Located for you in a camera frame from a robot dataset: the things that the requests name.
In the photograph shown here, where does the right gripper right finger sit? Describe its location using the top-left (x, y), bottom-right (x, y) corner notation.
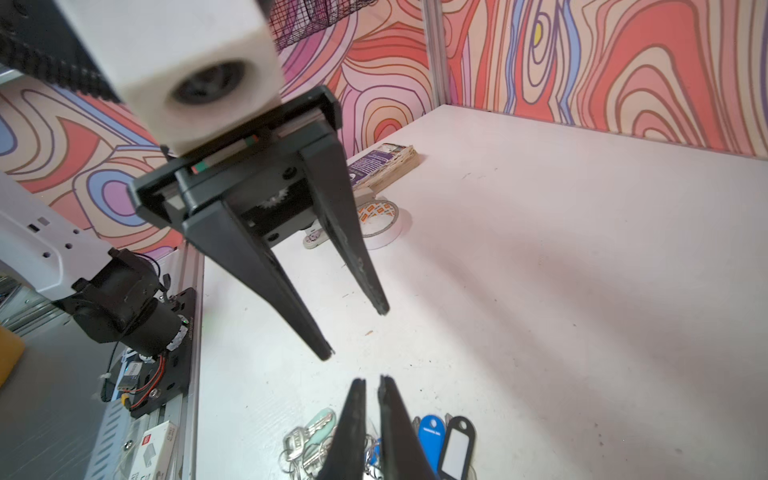
top-left (378, 375), bottom-right (436, 480)

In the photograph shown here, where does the clear tape roll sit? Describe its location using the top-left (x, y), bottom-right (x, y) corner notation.
top-left (357, 199), bottom-right (413, 251)

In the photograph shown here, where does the purple book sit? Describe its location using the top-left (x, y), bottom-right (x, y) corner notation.
top-left (348, 143), bottom-right (421, 194)

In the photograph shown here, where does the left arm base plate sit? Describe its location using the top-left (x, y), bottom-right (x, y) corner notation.
top-left (96, 288), bottom-right (197, 419)

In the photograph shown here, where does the small white label card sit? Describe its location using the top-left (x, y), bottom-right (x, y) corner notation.
top-left (128, 421), bottom-right (178, 480)

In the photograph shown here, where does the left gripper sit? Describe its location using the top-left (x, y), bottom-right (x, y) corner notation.
top-left (129, 86), bottom-right (390, 361)

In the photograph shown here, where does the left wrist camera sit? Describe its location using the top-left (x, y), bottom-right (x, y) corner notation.
top-left (56, 1), bottom-right (284, 154)

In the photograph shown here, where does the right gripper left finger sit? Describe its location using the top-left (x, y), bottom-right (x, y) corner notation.
top-left (318, 379), bottom-right (366, 480)

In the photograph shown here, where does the round keyring disc with keys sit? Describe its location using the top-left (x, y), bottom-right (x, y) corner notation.
top-left (278, 383), bottom-right (476, 479)

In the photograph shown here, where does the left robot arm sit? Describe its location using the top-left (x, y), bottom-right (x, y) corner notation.
top-left (1, 1), bottom-right (390, 359)

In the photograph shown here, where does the back wire basket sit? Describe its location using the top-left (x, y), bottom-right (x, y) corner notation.
top-left (266, 0), bottom-right (376, 52)

